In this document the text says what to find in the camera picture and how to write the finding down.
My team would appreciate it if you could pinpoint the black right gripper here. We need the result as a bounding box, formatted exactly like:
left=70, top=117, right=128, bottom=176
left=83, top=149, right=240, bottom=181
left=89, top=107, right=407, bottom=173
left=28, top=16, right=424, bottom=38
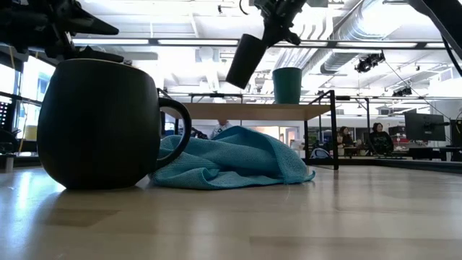
left=252, top=0, right=308, bottom=48

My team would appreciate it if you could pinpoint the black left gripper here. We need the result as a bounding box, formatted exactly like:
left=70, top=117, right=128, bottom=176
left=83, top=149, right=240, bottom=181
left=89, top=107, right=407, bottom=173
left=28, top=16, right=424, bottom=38
left=0, top=0, right=126, bottom=64

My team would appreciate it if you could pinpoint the black tall cup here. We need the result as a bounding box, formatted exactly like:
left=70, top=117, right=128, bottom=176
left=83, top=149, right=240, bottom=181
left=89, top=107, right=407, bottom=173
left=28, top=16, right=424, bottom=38
left=225, top=33, right=269, bottom=90

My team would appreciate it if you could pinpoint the green plastic cup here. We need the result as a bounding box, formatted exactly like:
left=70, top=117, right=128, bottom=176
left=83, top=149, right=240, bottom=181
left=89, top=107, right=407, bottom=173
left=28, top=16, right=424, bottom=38
left=271, top=66, right=303, bottom=105

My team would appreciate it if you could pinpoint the black round handled mug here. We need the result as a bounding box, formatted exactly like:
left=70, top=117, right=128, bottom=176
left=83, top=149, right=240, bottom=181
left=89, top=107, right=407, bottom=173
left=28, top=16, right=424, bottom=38
left=36, top=58, right=193, bottom=191

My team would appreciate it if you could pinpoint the wooden raised shelf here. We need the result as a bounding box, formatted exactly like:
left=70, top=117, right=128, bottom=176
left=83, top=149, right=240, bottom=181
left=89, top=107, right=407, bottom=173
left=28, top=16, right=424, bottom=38
left=157, top=89, right=339, bottom=171

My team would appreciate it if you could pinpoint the black beam with light strips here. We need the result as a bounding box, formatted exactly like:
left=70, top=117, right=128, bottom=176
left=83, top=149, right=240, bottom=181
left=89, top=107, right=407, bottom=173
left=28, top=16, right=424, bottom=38
left=71, top=37, right=462, bottom=51

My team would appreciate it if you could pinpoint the person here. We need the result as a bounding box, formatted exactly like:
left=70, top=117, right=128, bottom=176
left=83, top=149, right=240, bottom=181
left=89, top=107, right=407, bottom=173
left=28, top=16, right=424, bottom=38
left=336, top=126, right=356, bottom=157
left=209, top=120, right=234, bottom=140
left=368, top=122, right=395, bottom=156

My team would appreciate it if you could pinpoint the teal microfibre cloth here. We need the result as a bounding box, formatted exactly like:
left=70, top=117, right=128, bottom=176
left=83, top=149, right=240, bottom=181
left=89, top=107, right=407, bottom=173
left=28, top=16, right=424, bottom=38
left=149, top=125, right=316, bottom=191

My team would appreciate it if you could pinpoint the black computer monitor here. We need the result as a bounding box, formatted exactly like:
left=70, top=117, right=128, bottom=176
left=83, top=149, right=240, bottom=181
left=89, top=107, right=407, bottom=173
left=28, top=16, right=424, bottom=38
left=404, top=112, right=450, bottom=142

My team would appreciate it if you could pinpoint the silver ceiling duct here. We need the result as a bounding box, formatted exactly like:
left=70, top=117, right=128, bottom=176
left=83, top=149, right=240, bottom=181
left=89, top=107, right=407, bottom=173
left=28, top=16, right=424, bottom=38
left=320, top=0, right=400, bottom=75

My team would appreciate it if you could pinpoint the black hanging overhead camera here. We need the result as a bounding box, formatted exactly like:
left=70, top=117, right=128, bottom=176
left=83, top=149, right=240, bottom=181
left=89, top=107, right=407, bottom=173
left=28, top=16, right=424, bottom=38
left=354, top=51, right=386, bottom=74

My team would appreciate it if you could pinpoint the black aluminium table frame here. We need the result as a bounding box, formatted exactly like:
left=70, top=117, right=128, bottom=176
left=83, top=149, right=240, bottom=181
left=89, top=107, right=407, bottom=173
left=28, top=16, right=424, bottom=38
left=305, top=155, right=462, bottom=175

